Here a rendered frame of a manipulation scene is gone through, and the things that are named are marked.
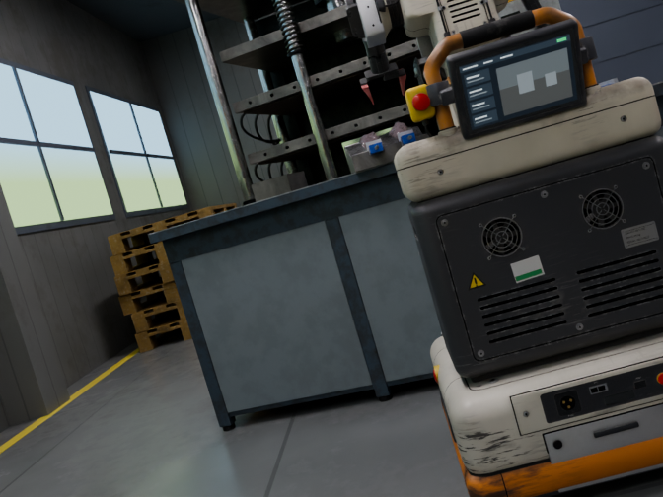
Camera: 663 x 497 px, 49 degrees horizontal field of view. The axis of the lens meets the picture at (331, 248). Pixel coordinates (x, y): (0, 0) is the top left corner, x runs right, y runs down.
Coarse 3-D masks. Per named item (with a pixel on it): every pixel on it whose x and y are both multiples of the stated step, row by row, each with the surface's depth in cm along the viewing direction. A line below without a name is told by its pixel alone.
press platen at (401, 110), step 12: (396, 108) 323; (360, 120) 328; (372, 120) 327; (384, 120) 325; (336, 132) 332; (348, 132) 331; (288, 144) 340; (300, 144) 338; (312, 144) 336; (252, 156) 346; (264, 156) 344; (276, 156) 342
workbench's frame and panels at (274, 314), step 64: (320, 192) 247; (384, 192) 245; (192, 256) 270; (256, 256) 263; (320, 256) 256; (384, 256) 249; (192, 320) 274; (256, 320) 267; (320, 320) 260; (384, 320) 253; (256, 384) 271; (320, 384) 263; (384, 384) 256
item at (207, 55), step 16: (192, 0) 335; (192, 16) 336; (256, 32) 401; (208, 48) 337; (208, 64) 337; (208, 80) 340; (224, 96) 339; (224, 112) 339; (224, 128) 340; (240, 144) 342; (240, 160) 341; (240, 176) 342
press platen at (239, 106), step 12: (396, 48) 319; (408, 48) 317; (360, 60) 324; (324, 72) 330; (336, 72) 328; (348, 72) 326; (288, 84) 335; (312, 84) 332; (264, 96) 339; (276, 96) 338; (288, 96) 339; (240, 108) 344
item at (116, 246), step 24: (192, 216) 541; (120, 240) 544; (144, 240) 598; (120, 264) 546; (144, 264) 586; (168, 264) 541; (120, 288) 546; (144, 288) 554; (168, 288) 545; (144, 312) 549; (168, 312) 606; (144, 336) 548; (168, 336) 588
